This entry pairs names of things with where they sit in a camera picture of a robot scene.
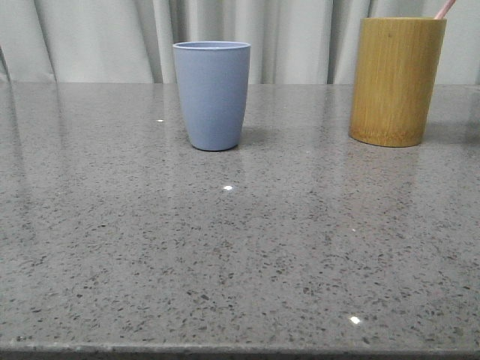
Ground bamboo cylinder holder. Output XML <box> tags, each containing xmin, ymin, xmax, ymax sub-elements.
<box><xmin>349</xmin><ymin>17</ymin><xmax>446</xmax><ymax>147</ymax></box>

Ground pink chopstick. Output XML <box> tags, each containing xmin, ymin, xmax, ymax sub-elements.
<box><xmin>434</xmin><ymin>0</ymin><xmax>456</xmax><ymax>20</ymax></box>

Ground blue plastic cup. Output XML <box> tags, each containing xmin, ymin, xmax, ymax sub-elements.
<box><xmin>172</xmin><ymin>41</ymin><xmax>251</xmax><ymax>152</ymax></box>

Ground grey white curtain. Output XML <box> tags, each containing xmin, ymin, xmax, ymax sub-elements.
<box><xmin>0</xmin><ymin>0</ymin><xmax>480</xmax><ymax>85</ymax></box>

